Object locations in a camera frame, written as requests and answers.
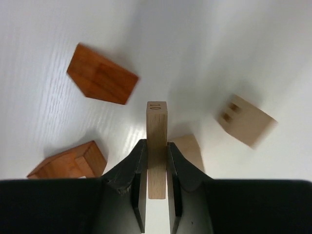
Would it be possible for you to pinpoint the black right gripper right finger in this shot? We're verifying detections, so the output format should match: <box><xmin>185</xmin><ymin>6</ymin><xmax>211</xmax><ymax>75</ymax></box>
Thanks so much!
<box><xmin>167</xmin><ymin>142</ymin><xmax>212</xmax><ymax>234</ymax></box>

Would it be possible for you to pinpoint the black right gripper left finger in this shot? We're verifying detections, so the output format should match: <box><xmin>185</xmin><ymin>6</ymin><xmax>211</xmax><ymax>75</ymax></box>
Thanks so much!
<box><xmin>101</xmin><ymin>139</ymin><xmax>147</xmax><ymax>234</ymax></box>

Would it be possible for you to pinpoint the light wood block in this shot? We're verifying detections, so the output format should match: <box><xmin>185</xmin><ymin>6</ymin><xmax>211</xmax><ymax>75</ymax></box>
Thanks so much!
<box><xmin>169</xmin><ymin>134</ymin><xmax>205</xmax><ymax>173</ymax></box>

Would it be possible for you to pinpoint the light long wood plank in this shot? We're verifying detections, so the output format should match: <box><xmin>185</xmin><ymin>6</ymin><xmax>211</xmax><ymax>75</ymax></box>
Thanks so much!
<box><xmin>146</xmin><ymin>101</ymin><xmax>168</xmax><ymax>199</ymax></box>

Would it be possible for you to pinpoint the light wood cube with holes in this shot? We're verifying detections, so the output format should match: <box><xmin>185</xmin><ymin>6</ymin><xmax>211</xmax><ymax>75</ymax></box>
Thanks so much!
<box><xmin>217</xmin><ymin>95</ymin><xmax>277</xmax><ymax>148</ymax></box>

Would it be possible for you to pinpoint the dark orange notched block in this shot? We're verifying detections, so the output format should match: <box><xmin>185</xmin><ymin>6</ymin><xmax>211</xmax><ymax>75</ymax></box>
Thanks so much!
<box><xmin>27</xmin><ymin>141</ymin><xmax>107</xmax><ymax>179</ymax></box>

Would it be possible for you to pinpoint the dark orange wood cube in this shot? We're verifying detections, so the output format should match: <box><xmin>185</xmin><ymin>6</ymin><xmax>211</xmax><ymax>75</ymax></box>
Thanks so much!
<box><xmin>67</xmin><ymin>43</ymin><xmax>139</xmax><ymax>105</ymax></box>

